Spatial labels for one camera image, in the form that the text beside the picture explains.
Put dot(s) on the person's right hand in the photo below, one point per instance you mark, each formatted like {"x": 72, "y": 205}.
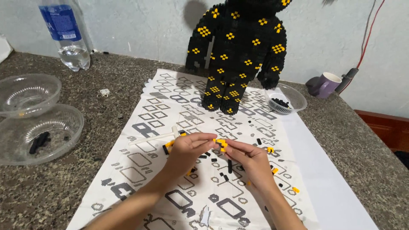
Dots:
{"x": 254, "y": 166}

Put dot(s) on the person's left hand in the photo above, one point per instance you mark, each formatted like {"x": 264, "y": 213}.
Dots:
{"x": 183, "y": 153}

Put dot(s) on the yellow brick assembly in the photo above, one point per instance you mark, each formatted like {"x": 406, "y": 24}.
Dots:
{"x": 221, "y": 144}

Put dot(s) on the black yellow brick strip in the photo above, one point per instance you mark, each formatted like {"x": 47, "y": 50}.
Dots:
{"x": 168, "y": 146}

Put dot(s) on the yellow black brick cluster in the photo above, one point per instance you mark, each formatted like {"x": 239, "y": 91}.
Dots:
{"x": 191, "y": 171}

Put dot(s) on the small yellow brick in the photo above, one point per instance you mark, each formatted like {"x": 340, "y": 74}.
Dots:
{"x": 296, "y": 190}
{"x": 270, "y": 149}
{"x": 275, "y": 171}

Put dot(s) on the scattered black loose bricks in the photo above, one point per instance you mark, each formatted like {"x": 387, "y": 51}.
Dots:
{"x": 230, "y": 166}

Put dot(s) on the white brick separator tool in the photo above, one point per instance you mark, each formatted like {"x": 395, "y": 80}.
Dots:
{"x": 153, "y": 138}

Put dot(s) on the printed building instruction sheet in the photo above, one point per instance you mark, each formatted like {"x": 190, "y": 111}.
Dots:
{"x": 159, "y": 105}

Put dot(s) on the heap of tiny black bricks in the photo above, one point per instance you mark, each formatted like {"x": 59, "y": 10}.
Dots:
{"x": 281, "y": 103}

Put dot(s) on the plain white paper sheet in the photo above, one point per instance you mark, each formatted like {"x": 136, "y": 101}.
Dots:
{"x": 326, "y": 179}

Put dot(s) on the clear plastic bowl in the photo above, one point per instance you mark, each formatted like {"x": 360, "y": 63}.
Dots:
{"x": 28, "y": 94}
{"x": 289, "y": 97}
{"x": 41, "y": 134}

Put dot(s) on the small white plastic clip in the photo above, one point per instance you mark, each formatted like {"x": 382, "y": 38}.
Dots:
{"x": 104, "y": 92}

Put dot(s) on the purple mug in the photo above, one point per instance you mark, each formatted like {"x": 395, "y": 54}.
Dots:
{"x": 326, "y": 85}

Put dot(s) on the black yellow brick bear figure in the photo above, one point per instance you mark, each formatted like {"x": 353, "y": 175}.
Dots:
{"x": 239, "y": 54}

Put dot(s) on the brown wooden furniture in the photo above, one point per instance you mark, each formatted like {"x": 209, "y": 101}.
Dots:
{"x": 386, "y": 129}

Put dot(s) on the black brick pieces clump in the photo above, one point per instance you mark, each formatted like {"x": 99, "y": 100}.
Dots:
{"x": 39, "y": 142}

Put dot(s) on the clear water bottle blue label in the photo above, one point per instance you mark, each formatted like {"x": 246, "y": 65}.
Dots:
{"x": 68, "y": 38}

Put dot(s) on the white object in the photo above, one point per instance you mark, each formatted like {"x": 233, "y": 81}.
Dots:
{"x": 4, "y": 48}

